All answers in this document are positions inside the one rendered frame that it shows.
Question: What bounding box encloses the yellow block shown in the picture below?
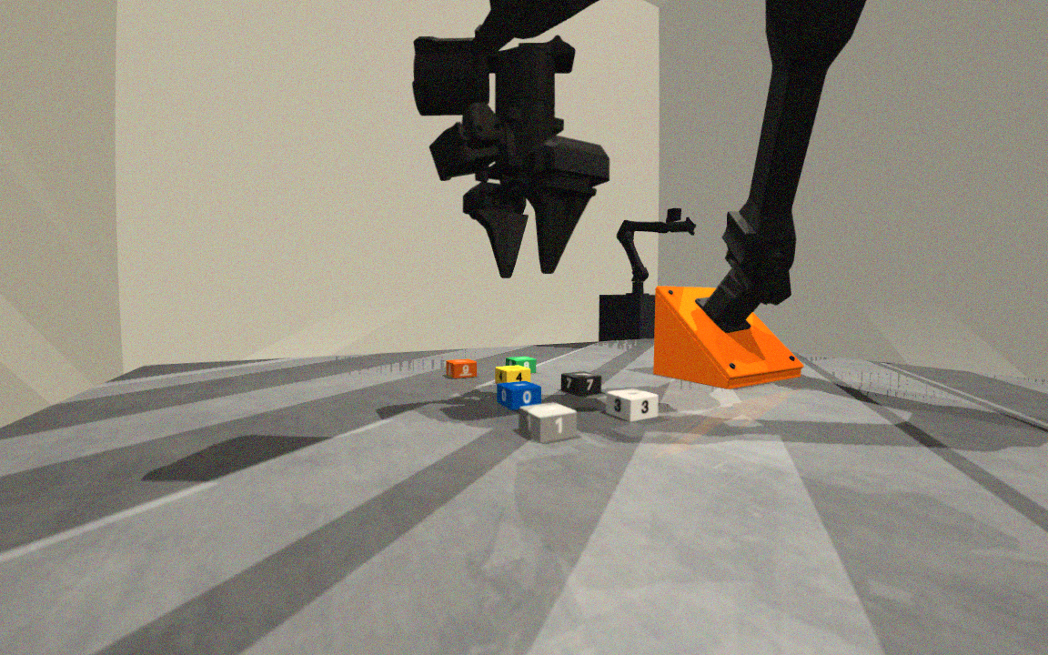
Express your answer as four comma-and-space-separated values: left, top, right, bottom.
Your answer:
495, 366, 530, 384

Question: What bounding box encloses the green block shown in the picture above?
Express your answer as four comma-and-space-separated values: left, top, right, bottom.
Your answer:
506, 357, 536, 373

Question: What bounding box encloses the blue block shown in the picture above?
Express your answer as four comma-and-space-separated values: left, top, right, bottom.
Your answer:
497, 381, 541, 410

